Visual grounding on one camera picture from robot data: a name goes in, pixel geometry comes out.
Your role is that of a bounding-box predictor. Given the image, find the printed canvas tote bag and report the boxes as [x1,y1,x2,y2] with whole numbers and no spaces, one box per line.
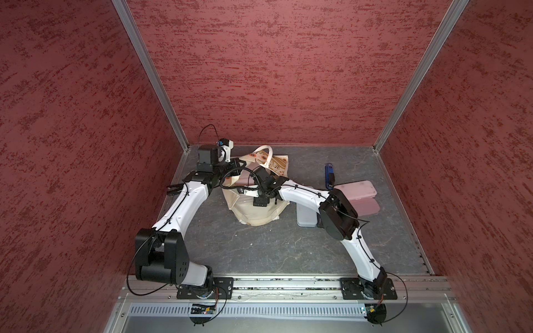
[222,145,289,227]

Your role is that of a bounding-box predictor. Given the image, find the white pencil case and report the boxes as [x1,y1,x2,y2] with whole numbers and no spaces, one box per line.
[296,204,319,228]

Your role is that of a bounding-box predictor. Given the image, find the pink pencil case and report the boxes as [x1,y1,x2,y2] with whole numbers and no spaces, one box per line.
[351,198,380,216]
[335,180,378,201]

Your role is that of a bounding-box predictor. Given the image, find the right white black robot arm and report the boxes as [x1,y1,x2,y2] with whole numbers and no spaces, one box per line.
[251,176,388,300]

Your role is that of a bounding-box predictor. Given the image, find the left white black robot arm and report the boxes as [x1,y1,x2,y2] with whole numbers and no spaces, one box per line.
[130,139,245,299]

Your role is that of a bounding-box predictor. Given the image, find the black scissors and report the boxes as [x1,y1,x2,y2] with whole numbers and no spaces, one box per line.
[167,183,189,196]

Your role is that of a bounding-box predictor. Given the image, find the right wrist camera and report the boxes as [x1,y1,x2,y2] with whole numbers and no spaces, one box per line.
[237,187,260,198]

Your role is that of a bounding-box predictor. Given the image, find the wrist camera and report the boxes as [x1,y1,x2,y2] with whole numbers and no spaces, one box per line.
[237,187,260,198]
[217,138,234,162]

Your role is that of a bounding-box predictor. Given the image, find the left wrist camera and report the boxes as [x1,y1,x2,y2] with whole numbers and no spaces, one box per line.
[217,138,234,162]

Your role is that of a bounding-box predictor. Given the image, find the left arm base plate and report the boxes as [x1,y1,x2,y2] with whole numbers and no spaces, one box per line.
[176,277,235,301]

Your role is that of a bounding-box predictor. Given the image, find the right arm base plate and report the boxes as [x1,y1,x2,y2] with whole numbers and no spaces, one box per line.
[340,277,398,301]

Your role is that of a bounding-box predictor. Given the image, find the aluminium mounting rail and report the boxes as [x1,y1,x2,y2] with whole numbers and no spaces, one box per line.
[117,274,457,305]

